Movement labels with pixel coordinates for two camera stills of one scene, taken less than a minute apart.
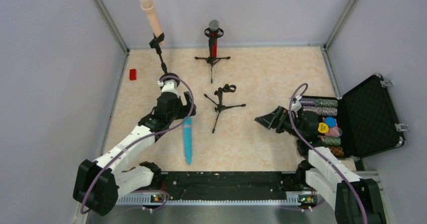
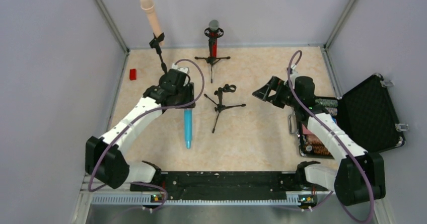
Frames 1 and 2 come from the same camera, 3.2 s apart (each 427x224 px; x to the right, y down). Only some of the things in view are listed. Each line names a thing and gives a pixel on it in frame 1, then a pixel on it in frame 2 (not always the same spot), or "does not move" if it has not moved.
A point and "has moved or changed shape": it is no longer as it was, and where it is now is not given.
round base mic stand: (154, 44) does not move
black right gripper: (281, 121) to (278, 92)
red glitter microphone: (214, 25) does not move
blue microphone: (187, 123) has moved or changed shape
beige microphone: (147, 3) does not move
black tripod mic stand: (227, 88) does not move
